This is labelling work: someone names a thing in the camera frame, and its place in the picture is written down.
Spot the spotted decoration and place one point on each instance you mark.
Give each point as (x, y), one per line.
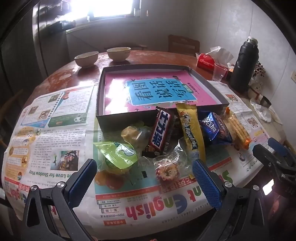
(260, 69)

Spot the wooden chair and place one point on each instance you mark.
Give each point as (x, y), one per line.
(182, 46)

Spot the newspaper with large blue title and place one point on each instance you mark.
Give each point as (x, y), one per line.
(143, 208)

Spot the newspaper with cartoon pictures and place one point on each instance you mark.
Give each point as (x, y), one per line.
(255, 126)

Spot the white cat figurine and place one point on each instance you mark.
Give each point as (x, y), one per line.
(255, 89)

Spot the green-label round pastry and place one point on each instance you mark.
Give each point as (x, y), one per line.
(118, 155)

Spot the newspaper with film strip print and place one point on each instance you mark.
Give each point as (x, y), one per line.
(46, 143)

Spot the window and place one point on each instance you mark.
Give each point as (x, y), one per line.
(104, 9)

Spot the red tissue box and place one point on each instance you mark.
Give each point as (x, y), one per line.
(207, 63)

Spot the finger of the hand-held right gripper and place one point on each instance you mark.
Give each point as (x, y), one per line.
(278, 147)
(266, 156)

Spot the blue cookie packet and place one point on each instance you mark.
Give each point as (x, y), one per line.
(212, 129)

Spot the round biscuit packet green label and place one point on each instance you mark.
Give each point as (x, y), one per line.
(134, 135)

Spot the low wooden chair frame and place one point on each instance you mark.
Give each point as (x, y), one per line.
(129, 47)

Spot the dark cabinet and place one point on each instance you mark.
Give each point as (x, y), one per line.
(23, 58)

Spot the clear biscuit packet orange trim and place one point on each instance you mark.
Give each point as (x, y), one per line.
(238, 129)

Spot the dark grey cardboard box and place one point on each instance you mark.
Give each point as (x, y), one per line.
(115, 121)

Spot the pink book with blue title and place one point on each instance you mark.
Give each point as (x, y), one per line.
(115, 88)

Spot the beige ceramic bowl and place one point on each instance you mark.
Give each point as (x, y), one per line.
(119, 55)
(86, 60)

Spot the clear plastic cup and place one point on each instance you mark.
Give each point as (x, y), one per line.
(219, 73)

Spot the black thermos flask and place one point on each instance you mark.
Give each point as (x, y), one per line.
(244, 64)

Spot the crumpled white plastic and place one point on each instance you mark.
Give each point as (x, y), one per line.
(266, 114)

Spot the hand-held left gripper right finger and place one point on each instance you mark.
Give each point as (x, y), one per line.
(205, 183)

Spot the clear-wrapped small red cake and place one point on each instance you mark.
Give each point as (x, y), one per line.
(168, 173)

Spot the wall socket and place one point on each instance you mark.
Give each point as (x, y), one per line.
(293, 76)

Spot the small dark metal cup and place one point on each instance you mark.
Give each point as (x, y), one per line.
(266, 102)

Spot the long yellow candy pack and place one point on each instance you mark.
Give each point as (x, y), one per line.
(190, 134)

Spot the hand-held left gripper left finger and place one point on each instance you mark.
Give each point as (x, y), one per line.
(83, 178)

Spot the white tissue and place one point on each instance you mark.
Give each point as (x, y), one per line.
(222, 54)

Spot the brown chocolate bar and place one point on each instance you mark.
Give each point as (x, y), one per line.
(161, 132)

